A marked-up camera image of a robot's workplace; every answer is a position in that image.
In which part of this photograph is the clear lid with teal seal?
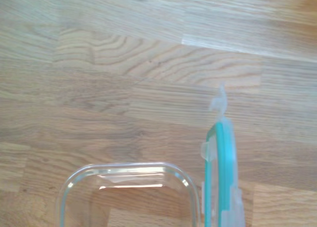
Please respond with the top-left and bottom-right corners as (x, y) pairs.
(200, 81), (246, 227)

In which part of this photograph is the clear glass food container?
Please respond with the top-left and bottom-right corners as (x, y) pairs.
(56, 162), (202, 227)

